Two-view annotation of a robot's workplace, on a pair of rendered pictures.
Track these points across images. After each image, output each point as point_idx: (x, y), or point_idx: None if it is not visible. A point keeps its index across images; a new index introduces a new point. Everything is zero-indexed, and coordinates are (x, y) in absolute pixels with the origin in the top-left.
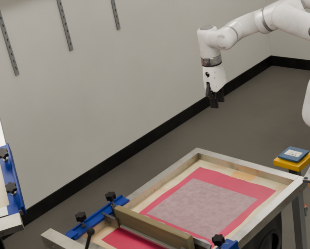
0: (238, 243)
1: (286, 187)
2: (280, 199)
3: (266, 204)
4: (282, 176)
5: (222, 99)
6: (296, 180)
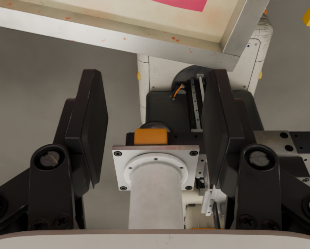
0: None
1: (189, 47)
2: (146, 49)
3: (145, 10)
4: (235, 25)
5: (204, 136)
6: (222, 56)
